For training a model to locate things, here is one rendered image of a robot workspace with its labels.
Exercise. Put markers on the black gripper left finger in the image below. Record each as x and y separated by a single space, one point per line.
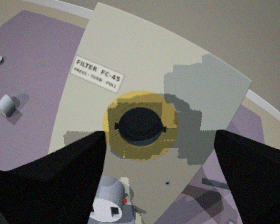
59 188

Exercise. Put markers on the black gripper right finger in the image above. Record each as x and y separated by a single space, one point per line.
252 172

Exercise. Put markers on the dark grey flat bar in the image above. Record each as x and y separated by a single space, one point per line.
213 183

